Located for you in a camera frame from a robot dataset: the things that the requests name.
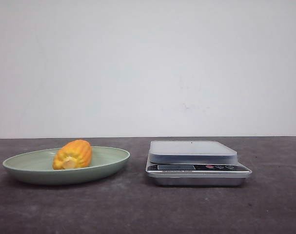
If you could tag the yellow corn cob piece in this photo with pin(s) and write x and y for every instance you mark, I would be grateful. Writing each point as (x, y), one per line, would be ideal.
(73, 155)

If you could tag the green oval plate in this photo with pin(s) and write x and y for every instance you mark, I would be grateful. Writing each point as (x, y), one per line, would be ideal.
(37, 167)

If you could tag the silver digital kitchen scale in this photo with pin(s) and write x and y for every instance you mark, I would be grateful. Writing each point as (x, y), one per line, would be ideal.
(194, 163)

